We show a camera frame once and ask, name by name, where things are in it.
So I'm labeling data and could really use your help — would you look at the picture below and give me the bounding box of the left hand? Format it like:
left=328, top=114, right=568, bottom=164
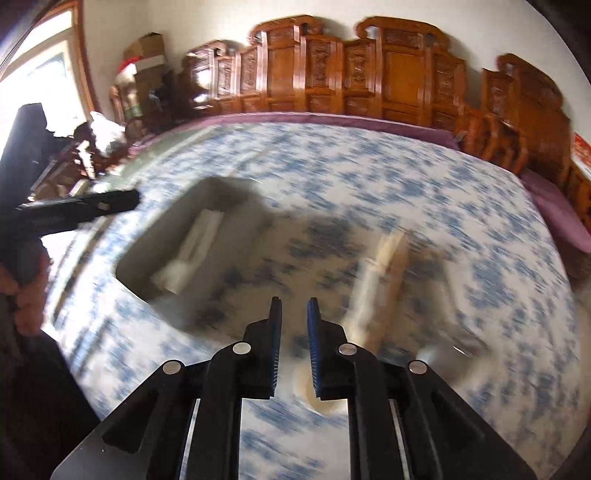
left=1, top=246, right=51, bottom=336

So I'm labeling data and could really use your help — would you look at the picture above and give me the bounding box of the red sign card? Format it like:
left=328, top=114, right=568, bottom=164
left=572, top=132, right=591, bottom=169

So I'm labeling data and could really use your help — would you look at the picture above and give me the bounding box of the cream spoon in tray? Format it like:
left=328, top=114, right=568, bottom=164
left=151, top=209, right=224, bottom=295

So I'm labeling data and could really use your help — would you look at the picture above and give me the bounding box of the grey metal tray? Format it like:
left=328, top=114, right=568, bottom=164
left=115, top=177, right=270, bottom=331

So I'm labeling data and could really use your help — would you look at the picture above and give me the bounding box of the carved wooden bench back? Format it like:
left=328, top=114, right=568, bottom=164
left=179, top=15, right=467, bottom=132

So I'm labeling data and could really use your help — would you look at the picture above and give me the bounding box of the carved wooden chair right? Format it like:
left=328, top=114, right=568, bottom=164
left=456, top=53, right=571, bottom=188

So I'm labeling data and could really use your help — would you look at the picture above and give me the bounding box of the cardboard boxes stack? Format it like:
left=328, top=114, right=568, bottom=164
left=110, top=32, right=177, bottom=135

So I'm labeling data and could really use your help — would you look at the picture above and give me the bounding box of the cream spoon on cloth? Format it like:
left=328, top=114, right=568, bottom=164
left=342, top=229, right=410, bottom=354

